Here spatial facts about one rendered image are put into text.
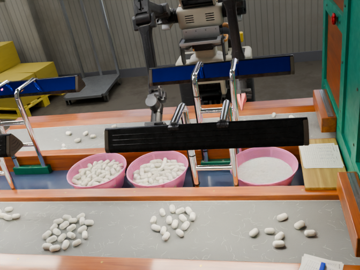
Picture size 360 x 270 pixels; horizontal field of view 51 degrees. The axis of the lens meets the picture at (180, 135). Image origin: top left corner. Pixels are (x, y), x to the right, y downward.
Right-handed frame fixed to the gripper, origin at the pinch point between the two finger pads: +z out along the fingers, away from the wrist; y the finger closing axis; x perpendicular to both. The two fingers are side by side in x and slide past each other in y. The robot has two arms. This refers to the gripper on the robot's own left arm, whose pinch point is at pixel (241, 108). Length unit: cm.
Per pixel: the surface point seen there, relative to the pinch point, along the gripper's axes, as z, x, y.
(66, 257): 73, -57, -53
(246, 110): -3.4, 9.9, 1.4
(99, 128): 2, 7, -79
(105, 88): -128, 199, -178
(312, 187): 47, -35, 27
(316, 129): 13.9, -1.6, 33.6
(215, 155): 27.2, -12.5, -11.1
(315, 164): 37, -26, 29
